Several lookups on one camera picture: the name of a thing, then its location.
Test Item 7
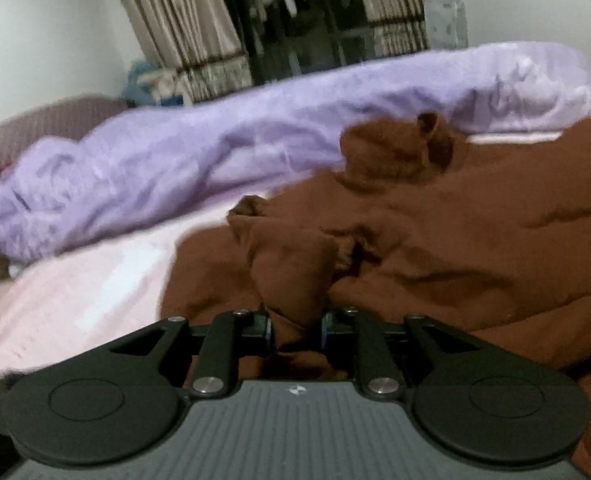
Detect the beige striped curtain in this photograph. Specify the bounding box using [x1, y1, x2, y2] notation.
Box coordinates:
[112, 0, 254, 106]
[350, 0, 431, 58]

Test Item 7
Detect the pink bed sheet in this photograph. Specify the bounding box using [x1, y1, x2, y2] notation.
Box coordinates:
[0, 132, 566, 377]

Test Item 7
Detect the plastic-covered standing fan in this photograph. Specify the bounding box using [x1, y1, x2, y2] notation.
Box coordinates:
[425, 0, 471, 51]

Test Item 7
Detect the mauve padded headboard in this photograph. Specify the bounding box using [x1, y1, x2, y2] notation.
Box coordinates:
[0, 96, 131, 196]

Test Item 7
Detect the purple blanket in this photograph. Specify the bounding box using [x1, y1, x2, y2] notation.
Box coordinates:
[0, 41, 591, 263]

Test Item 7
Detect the pile of plush toys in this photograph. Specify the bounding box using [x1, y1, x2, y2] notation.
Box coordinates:
[123, 60, 186, 108]

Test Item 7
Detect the dark window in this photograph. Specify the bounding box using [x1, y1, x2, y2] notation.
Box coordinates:
[216, 0, 376, 86]

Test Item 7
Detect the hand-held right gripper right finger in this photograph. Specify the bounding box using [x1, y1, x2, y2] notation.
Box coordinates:
[319, 306, 482, 396]

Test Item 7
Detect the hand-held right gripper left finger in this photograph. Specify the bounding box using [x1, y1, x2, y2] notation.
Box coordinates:
[110, 309, 275, 395]

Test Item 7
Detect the brown garment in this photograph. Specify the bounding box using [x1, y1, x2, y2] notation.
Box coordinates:
[160, 112, 591, 480]

